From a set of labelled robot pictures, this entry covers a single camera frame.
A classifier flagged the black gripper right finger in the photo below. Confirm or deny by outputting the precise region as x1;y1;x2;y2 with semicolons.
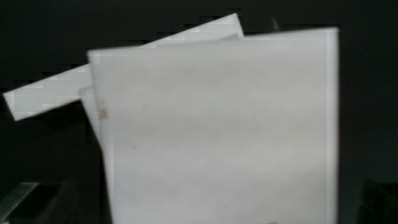
358;180;398;224

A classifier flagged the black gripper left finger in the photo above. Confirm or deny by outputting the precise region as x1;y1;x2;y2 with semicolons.
0;179;84;224

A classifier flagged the white cabinet top block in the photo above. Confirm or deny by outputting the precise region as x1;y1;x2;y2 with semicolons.
88;28;338;224

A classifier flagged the white cabinet body box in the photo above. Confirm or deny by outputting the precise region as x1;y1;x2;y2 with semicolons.
4;14;244;121

